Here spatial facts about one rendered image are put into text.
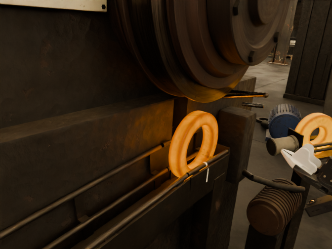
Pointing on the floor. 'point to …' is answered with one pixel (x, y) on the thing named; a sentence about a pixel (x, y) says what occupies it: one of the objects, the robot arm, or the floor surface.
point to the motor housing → (270, 216)
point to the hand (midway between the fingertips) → (284, 155)
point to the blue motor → (282, 121)
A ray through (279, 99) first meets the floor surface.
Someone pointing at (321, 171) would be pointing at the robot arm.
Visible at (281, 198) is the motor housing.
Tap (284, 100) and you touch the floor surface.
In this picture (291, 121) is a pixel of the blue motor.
